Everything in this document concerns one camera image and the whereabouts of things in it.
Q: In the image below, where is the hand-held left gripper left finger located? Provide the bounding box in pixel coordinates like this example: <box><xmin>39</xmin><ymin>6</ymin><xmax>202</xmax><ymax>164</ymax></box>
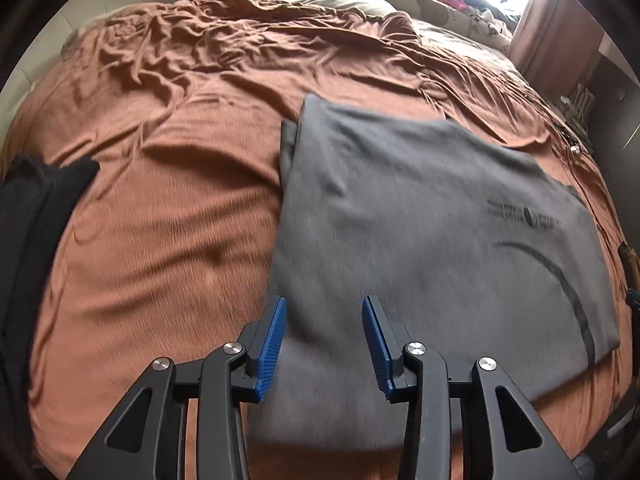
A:
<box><xmin>67</xmin><ymin>296</ymin><xmax>288</xmax><ymax>480</ymax></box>

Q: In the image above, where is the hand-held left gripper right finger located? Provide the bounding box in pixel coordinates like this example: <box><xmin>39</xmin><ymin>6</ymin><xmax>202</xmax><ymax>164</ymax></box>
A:
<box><xmin>361</xmin><ymin>295</ymin><xmax>576</xmax><ymax>480</ymax></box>

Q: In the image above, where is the grey t-shirt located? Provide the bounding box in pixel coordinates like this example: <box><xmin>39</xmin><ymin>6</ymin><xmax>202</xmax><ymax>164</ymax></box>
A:
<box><xmin>247</xmin><ymin>92</ymin><xmax>623</xmax><ymax>456</ymax></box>

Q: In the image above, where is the mustard brown cloth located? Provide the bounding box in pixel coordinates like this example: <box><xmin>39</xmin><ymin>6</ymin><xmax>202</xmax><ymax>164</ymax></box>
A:
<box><xmin>620</xmin><ymin>242</ymin><xmax>640</xmax><ymax>286</ymax></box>

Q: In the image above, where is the orange-brown blanket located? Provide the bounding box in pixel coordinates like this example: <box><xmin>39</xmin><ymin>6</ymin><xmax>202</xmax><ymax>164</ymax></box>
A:
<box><xmin>0</xmin><ymin>0</ymin><xmax>631</xmax><ymax>480</ymax></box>

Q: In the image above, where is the black printed t-shirt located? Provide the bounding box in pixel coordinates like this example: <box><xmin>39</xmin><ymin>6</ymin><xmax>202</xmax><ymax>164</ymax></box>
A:
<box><xmin>0</xmin><ymin>156</ymin><xmax>101</xmax><ymax>411</ymax></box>

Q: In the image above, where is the white bedside table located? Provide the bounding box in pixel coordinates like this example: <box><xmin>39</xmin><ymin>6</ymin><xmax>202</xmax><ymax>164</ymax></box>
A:
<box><xmin>555</xmin><ymin>80</ymin><xmax>601</xmax><ymax>136</ymax></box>

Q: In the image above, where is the bear print pillow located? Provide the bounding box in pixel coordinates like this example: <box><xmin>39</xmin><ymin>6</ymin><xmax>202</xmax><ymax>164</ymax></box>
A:
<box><xmin>345</xmin><ymin>0</ymin><xmax>516</xmax><ymax>51</ymax></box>

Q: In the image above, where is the beige duvet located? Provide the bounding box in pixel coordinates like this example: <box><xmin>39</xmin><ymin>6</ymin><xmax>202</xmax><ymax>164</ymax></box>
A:
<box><xmin>192</xmin><ymin>0</ymin><xmax>521</xmax><ymax>86</ymax></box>

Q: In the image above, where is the pink-brown curtain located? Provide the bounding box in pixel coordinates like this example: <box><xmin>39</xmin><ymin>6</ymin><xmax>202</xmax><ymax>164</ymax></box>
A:
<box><xmin>507</xmin><ymin>0</ymin><xmax>608</xmax><ymax>81</ymax></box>

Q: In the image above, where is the cream padded headboard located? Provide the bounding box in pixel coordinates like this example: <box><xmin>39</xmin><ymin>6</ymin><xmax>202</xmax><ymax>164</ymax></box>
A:
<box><xmin>0</xmin><ymin>0</ymin><xmax>208</xmax><ymax>136</ymax></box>

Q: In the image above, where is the black cable bundle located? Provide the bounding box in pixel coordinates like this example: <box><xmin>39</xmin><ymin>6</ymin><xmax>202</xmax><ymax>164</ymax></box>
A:
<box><xmin>550</xmin><ymin>110</ymin><xmax>586</xmax><ymax>158</ymax></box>

